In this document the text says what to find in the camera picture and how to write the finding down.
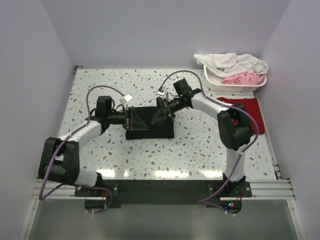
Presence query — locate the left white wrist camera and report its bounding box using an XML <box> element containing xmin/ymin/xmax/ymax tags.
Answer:
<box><xmin>121</xmin><ymin>93</ymin><xmax>133</xmax><ymax>105</ymax></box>

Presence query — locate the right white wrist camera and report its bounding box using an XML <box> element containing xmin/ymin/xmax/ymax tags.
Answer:
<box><xmin>156</xmin><ymin>88</ymin><xmax>167</xmax><ymax>98</ymax></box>

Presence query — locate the folded red t shirt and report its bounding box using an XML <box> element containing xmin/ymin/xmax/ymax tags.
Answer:
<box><xmin>218</xmin><ymin>97</ymin><xmax>265</xmax><ymax>135</ymax></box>

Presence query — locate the aluminium extrusion rail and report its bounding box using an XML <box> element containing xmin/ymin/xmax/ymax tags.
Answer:
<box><xmin>31</xmin><ymin>179</ymin><xmax>296</xmax><ymax>200</ymax></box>

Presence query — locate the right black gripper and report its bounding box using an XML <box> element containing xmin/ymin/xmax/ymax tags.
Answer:
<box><xmin>151</xmin><ymin>96</ymin><xmax>185</xmax><ymax>128</ymax></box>

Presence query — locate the black t shirt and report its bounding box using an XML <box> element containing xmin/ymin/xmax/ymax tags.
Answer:
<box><xmin>125</xmin><ymin>106</ymin><xmax>175</xmax><ymax>140</ymax></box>

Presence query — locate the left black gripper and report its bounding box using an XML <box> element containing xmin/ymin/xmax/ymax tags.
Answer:
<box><xmin>107</xmin><ymin>106</ymin><xmax>148</xmax><ymax>130</ymax></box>

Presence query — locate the white perforated laundry basket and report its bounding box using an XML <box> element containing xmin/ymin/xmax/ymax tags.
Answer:
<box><xmin>203</xmin><ymin>66</ymin><xmax>267</xmax><ymax>92</ymax></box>

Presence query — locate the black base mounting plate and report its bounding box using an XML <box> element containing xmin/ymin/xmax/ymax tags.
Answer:
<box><xmin>74</xmin><ymin>179</ymin><xmax>253</xmax><ymax>214</ymax></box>

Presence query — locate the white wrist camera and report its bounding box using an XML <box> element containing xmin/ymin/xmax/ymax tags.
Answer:
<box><xmin>121</xmin><ymin>93</ymin><xmax>133</xmax><ymax>105</ymax></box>
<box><xmin>156</xmin><ymin>88</ymin><xmax>167</xmax><ymax>98</ymax></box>

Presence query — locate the pink crumpled t shirt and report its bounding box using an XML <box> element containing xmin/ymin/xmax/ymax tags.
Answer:
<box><xmin>221</xmin><ymin>73</ymin><xmax>265</xmax><ymax>86</ymax></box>

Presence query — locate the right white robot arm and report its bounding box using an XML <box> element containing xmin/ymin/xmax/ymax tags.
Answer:
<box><xmin>151</xmin><ymin>79</ymin><xmax>254</xmax><ymax>197</ymax></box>

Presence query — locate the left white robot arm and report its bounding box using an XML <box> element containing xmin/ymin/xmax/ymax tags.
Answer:
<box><xmin>38</xmin><ymin>96</ymin><xmax>149</xmax><ymax>196</ymax></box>

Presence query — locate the white crumpled t shirt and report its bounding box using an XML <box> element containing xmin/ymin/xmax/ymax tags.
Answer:
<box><xmin>193</xmin><ymin>52</ymin><xmax>269</xmax><ymax>78</ymax></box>

